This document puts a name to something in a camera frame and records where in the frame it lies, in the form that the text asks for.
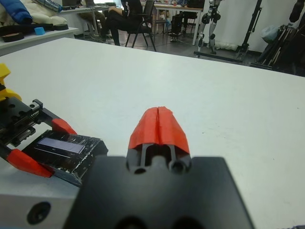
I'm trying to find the seated person brown trousers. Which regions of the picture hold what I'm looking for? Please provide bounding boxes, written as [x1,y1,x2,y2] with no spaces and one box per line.
[80,10,107,36]

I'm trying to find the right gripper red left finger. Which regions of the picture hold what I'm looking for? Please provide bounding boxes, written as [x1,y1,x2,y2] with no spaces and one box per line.
[126,106,160,175]

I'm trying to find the teal rolled mat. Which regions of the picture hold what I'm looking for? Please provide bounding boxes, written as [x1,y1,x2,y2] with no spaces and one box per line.
[35,0,63,11]

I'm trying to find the cream padded jacket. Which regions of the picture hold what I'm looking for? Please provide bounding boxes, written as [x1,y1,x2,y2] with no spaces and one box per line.
[14,0,69,26]

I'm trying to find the glossy black box lid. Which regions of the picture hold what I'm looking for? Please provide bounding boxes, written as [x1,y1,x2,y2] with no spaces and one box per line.
[22,130,109,187]

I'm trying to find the black computer tower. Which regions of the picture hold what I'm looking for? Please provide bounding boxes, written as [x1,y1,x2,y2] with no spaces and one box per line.
[171,14,184,33]

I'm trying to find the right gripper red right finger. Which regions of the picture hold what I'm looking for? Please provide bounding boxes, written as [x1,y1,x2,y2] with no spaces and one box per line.
[158,105,193,176]

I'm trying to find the pale plastic bag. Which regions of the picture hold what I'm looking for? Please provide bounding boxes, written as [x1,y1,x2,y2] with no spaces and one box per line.
[260,25,279,41]

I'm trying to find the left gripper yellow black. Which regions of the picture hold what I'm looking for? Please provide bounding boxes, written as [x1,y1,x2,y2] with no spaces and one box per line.
[0,63,78,178]

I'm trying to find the black humanoid robot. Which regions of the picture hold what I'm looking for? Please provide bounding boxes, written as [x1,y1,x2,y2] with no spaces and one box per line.
[289,0,305,23]

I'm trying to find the grey hanging humanoid robot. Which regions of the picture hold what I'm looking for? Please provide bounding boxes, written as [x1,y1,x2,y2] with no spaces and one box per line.
[197,0,222,54]

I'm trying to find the black office chair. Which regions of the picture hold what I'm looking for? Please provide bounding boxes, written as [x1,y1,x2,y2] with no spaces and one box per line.
[125,0,158,52]

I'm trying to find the seated person in black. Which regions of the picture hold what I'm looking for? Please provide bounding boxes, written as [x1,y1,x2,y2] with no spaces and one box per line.
[100,0,143,46]

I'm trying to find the white side table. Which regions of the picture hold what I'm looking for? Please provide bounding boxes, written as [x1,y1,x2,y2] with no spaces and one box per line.
[0,27,79,57]

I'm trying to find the black wheeled gantry stand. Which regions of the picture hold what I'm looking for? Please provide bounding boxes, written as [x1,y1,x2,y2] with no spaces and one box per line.
[194,0,263,63]

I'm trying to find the large black tape roll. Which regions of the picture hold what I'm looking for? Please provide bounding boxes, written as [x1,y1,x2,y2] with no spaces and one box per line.
[0,32,24,43]

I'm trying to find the long white desk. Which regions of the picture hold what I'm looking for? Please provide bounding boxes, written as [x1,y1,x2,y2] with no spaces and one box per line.
[140,0,204,46]

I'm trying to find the black strap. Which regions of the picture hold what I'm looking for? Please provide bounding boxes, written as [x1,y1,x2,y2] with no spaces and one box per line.
[0,23,54,34]

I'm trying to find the black folded tripods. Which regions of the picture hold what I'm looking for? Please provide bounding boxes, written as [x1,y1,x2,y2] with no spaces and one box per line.
[250,23,301,71]

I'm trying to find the blue padded jacket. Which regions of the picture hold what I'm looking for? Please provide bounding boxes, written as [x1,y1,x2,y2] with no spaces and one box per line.
[0,0,33,24]

